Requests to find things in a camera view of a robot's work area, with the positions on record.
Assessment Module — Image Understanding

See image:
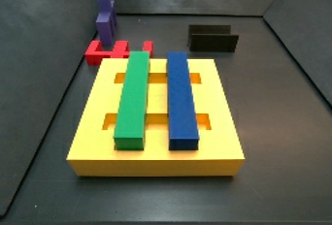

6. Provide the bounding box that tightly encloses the red comb-shaped block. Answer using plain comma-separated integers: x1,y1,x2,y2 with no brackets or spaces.
83,40,154,67

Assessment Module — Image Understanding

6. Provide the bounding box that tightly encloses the green long bar block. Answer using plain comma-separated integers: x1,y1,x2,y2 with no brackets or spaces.
112,51,149,150

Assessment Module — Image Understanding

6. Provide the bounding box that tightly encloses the blue long bar block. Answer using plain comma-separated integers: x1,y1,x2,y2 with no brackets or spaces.
167,51,199,150

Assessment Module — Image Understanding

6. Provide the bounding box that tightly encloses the black angle bracket holder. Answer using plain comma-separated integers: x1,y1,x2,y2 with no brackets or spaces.
187,24,238,52

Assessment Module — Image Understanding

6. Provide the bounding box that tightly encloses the yellow slotted base board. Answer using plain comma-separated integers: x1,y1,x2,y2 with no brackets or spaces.
67,58,245,177

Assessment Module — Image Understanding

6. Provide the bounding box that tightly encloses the purple comb-shaped block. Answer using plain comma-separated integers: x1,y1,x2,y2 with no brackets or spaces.
96,0,116,46

